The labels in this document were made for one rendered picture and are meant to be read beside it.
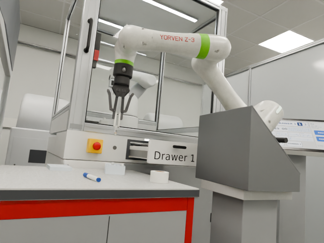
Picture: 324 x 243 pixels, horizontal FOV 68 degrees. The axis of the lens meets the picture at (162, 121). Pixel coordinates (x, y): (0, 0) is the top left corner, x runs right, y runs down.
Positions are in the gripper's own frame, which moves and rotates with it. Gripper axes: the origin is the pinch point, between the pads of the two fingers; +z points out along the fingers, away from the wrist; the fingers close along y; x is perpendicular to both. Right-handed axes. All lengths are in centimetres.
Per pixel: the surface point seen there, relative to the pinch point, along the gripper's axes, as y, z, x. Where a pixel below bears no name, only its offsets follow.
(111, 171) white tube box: -0.1, 23.5, -5.5
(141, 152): 14.6, 14.0, 7.1
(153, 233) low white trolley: 13, 38, -37
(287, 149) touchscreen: 111, 3, 19
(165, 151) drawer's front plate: 24.3, 12.2, -1.9
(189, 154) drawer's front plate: 37.8, 12.4, 1.9
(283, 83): 175, -73, 99
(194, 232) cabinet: 59, 61, 36
